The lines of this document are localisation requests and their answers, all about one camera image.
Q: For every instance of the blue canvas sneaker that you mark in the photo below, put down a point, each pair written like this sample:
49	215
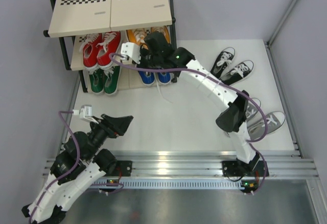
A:
147	78
164	79

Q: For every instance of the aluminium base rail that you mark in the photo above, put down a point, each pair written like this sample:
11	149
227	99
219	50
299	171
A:
208	164

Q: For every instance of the red canvas sneaker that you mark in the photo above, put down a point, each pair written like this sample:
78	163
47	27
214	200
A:
89	49
110	44

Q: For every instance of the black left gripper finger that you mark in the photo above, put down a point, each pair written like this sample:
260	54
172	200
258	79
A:
120	130
118	121

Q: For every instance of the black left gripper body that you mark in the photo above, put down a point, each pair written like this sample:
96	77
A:
99	134

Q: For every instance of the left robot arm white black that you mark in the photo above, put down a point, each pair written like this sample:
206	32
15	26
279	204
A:
77	167

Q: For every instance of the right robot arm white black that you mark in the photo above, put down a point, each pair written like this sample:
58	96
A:
232	104

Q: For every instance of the black canvas sneaker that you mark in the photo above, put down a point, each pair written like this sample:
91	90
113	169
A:
223	60
238	73

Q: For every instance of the grey canvas sneaker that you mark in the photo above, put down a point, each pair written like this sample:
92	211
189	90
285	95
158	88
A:
274	121
252	110

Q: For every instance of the beige shoe shelf black frame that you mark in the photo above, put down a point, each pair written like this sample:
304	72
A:
73	19

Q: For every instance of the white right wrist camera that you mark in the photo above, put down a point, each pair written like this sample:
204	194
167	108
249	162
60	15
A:
131	52

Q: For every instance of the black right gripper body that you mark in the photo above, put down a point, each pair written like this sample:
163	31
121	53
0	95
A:
148	61

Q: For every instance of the orange canvas sneaker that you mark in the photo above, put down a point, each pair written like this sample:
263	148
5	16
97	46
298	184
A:
136	36
164	30

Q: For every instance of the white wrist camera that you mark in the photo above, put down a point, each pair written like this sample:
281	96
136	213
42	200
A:
131	52
85	113

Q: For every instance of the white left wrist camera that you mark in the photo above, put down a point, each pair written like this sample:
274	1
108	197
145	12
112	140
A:
85	113

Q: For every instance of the white slotted cable duct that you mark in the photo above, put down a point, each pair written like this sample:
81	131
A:
168	183

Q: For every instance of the green canvas sneaker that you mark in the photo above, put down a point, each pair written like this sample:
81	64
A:
111	80
96	81

